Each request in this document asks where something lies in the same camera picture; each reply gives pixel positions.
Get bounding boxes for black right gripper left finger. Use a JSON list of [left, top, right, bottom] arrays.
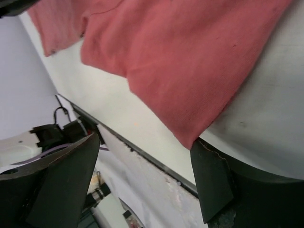
[[0, 133, 100, 228]]

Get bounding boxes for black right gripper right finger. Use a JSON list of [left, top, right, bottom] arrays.
[[190, 140, 235, 223]]

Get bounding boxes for red t shirt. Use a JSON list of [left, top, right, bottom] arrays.
[[28, 0, 291, 149]]

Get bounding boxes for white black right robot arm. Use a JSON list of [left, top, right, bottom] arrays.
[[0, 134, 132, 228]]

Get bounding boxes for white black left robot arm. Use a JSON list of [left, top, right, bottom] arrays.
[[0, 106, 104, 172]]

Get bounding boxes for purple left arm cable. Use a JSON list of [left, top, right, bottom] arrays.
[[35, 142, 110, 162]]

